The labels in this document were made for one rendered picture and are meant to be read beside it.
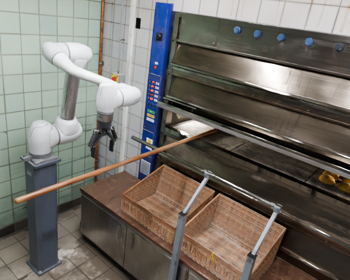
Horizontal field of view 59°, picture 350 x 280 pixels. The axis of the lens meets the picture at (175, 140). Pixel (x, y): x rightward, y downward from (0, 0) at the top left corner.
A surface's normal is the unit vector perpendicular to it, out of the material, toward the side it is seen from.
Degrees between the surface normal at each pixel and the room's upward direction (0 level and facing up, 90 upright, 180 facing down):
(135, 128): 90
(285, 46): 90
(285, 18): 90
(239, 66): 70
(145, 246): 90
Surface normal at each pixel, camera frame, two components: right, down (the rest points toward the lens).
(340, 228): -0.55, -0.11
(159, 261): -0.63, 0.22
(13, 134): 0.76, 0.34
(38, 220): 0.11, 0.39
